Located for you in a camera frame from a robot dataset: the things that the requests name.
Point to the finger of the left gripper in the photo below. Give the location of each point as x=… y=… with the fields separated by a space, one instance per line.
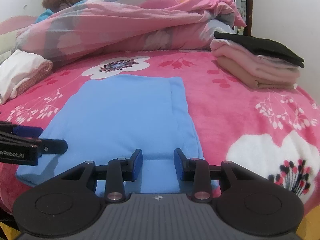
x=52 y=146
x=27 y=131

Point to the folded beige garment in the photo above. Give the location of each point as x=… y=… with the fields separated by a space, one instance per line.
x=248 y=79

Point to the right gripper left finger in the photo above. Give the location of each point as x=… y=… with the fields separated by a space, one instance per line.
x=115 y=173

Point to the light blue t-shirt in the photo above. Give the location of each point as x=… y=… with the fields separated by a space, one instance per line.
x=111 y=118

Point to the folded black garment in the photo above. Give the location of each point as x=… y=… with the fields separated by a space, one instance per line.
x=264 y=47

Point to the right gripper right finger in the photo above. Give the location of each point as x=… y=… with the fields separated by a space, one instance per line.
x=201 y=174

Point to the white folded cloth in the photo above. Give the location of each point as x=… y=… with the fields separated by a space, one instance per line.
x=21 y=71

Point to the folded pink garment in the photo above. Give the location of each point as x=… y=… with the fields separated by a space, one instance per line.
x=256 y=65

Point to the pink grey patterned duvet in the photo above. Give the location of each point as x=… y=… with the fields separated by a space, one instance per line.
x=92 y=25

